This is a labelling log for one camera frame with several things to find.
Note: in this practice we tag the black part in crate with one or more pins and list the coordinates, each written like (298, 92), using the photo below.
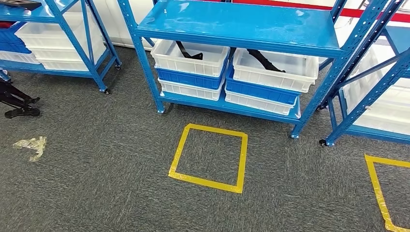
(266, 60)
(189, 55)

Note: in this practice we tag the blue metal shelf rack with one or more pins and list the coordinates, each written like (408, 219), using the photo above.
(240, 22)
(368, 99)
(64, 28)

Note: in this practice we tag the white car body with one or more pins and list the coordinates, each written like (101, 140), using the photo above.
(112, 19)

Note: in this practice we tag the clear plastic scrap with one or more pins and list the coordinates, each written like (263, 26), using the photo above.
(33, 144)

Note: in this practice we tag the black plastic plate bracket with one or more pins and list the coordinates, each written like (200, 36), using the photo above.
(22, 4)

